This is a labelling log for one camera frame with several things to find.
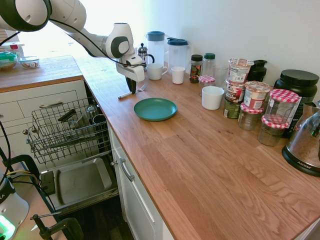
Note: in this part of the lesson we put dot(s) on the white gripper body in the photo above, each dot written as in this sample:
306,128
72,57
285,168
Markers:
132,72

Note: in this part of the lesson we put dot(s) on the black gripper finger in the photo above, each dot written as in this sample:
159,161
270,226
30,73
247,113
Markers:
134,87
129,85

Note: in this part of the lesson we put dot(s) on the silver metal fork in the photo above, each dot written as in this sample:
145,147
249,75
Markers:
124,96

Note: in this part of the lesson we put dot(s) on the white robot base green light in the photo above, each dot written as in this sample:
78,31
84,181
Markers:
12,207

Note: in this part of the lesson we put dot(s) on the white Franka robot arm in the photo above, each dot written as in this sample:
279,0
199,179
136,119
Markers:
65,12

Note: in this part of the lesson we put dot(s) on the open dishwasher door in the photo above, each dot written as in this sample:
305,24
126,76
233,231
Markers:
80,182

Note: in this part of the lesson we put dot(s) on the glass french press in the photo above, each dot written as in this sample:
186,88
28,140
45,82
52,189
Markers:
144,51

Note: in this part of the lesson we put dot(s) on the teal green plate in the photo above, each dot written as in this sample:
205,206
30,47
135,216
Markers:
155,109

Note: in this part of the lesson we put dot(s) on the tall pitcher blue lid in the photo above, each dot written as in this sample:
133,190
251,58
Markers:
155,48

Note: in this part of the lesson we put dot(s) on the dark mug in rack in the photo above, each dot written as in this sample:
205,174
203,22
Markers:
99,119

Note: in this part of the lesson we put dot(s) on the clear glass in rack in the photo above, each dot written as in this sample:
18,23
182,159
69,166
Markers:
91,110

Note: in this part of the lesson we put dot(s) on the white ribbed cup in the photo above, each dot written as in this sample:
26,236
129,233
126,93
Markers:
178,75

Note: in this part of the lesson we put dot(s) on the spice jar black lid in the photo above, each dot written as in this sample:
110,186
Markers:
196,70

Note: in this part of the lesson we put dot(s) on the black utensil in rack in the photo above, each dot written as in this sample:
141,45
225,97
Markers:
66,115

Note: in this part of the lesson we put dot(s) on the small jar gingham lid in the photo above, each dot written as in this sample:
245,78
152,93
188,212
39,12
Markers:
206,82

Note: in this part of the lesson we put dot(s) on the spice jar green lid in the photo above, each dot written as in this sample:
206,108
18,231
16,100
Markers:
209,66

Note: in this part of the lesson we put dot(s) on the silver round knob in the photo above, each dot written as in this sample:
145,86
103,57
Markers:
25,131
114,163

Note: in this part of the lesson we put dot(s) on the white ceramic bowl cup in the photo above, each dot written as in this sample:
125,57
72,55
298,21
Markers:
212,98

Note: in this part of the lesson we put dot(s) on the clear drinking glass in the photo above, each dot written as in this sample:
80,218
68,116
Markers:
221,75

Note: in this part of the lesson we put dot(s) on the white drawer front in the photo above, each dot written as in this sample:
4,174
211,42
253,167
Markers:
37,100

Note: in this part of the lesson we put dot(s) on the dark green can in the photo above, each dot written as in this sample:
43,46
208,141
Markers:
231,109

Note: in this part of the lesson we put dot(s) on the red brown ice cream cup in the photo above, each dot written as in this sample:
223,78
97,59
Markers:
234,92

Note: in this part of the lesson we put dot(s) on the small glass food container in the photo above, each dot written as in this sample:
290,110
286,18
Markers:
30,63

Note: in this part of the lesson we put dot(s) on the yogurt tub foil lid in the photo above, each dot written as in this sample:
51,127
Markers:
240,71

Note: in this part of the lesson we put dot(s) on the white cabinet door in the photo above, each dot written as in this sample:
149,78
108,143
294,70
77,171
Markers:
135,200

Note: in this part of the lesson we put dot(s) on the glass jar gingham lid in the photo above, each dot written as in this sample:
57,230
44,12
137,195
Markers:
250,118

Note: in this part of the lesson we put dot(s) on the red white yogurt tub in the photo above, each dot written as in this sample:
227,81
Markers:
256,95

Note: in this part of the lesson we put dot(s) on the white container red clip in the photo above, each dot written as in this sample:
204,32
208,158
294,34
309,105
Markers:
12,47

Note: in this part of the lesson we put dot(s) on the food container green lid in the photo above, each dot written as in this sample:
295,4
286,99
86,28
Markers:
7,62

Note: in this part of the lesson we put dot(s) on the black shaker bottle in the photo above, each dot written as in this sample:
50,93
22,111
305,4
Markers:
258,71

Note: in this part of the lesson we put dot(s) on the black metal clamp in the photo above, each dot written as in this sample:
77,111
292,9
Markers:
57,226
17,161

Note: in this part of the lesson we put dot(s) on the faceted jar gingham lid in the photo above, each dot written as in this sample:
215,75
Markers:
272,133

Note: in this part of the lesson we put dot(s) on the large jar gingham lid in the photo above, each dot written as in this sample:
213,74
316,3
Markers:
281,106

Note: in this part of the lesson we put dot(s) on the black protein powder tub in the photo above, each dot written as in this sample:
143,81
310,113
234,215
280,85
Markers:
300,85

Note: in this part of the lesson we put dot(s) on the stainless steel electric kettle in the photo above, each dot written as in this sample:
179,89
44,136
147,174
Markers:
303,142

